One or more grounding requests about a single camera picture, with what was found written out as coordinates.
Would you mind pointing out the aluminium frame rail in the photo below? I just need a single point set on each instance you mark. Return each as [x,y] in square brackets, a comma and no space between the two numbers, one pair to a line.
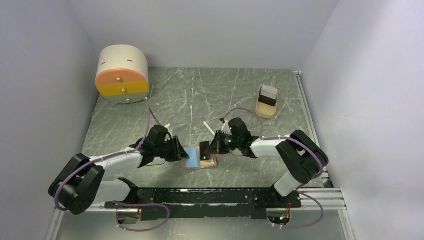
[321,188]

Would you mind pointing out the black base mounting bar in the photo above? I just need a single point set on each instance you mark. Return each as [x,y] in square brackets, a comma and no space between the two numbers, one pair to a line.
[179,203]

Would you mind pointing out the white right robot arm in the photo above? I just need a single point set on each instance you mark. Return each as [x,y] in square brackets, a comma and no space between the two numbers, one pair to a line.
[303,158]

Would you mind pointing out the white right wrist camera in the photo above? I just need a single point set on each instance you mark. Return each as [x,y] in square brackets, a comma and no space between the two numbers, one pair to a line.
[225,128]

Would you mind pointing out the black credit card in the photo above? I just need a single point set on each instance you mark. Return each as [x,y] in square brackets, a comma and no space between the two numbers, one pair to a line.
[202,151]

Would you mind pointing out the beige oval tray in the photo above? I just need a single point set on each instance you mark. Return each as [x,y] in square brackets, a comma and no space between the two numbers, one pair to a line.
[265,111]

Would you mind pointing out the pink leather card holder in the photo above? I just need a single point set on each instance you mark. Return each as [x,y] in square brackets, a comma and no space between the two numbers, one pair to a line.
[194,161]

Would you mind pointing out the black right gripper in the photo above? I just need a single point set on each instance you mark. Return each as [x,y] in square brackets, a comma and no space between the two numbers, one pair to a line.
[216,147]

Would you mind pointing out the round beige drawer box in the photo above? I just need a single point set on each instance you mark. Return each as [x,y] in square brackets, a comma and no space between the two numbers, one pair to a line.
[122,75]

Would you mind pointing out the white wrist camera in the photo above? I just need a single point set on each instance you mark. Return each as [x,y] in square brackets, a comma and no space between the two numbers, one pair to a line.
[225,128]
[170,127]

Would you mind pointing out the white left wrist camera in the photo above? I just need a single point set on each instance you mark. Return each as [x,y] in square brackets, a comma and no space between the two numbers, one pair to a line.
[170,127]

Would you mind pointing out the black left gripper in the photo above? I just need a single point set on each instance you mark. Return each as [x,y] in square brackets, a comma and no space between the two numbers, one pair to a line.
[178,152]

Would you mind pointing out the white pen with red cap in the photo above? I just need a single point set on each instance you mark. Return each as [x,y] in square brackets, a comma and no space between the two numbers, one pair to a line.
[208,127]

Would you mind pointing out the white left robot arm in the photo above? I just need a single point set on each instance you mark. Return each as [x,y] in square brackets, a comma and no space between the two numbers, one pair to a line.
[85,181]

